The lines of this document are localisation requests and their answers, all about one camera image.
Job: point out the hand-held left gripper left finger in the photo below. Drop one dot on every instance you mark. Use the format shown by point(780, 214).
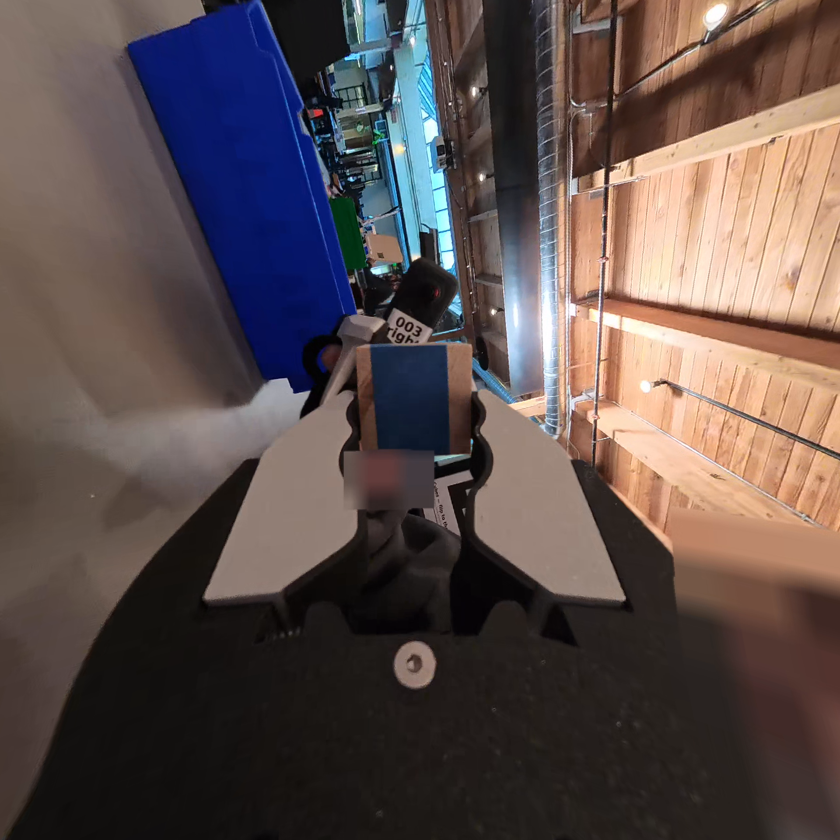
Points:
point(295, 525)

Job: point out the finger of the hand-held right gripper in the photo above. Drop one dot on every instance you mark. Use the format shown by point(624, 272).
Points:
point(361, 330)

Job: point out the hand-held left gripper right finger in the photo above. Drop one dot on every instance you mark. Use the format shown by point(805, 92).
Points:
point(544, 518)

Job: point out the wooden cube with blue stripe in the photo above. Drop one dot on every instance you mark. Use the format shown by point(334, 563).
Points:
point(413, 400)

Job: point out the blue plastic bin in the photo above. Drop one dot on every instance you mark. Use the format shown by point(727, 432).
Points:
point(249, 197)

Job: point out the person's right forearm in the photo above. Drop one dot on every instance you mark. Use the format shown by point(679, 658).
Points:
point(407, 564)

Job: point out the person's right hand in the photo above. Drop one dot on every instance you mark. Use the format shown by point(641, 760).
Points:
point(328, 358)

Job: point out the black hanging screen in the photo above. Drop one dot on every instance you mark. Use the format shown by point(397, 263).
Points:
point(430, 243)

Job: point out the cardboard box with code label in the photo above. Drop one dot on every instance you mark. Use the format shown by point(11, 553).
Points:
point(384, 248)

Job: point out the green plastic crate stack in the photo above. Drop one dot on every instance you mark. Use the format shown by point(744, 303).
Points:
point(348, 233)

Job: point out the ceiling projector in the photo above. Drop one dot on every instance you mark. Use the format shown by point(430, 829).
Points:
point(441, 154)

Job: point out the smooth dark duct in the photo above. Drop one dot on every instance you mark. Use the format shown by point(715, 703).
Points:
point(518, 197)

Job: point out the spiral silver duct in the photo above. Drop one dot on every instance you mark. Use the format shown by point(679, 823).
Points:
point(551, 197)

